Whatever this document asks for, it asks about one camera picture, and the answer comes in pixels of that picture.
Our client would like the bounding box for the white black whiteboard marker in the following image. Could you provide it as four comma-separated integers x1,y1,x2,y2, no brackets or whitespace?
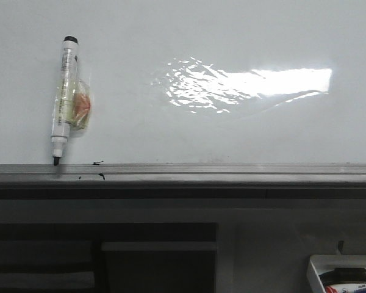
51,36,92,166

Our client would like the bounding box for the white plastic marker basket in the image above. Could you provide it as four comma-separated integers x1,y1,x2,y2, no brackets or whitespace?
306,255,366,293

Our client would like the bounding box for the black capped marker in basket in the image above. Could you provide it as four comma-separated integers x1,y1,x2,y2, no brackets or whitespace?
319,267,366,284

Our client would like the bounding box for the red blue marker in basket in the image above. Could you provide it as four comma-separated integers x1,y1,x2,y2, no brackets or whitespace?
325,283,366,293

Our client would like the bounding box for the aluminium whiteboard tray rail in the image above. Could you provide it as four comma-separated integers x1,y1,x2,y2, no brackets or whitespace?
0,162,366,189

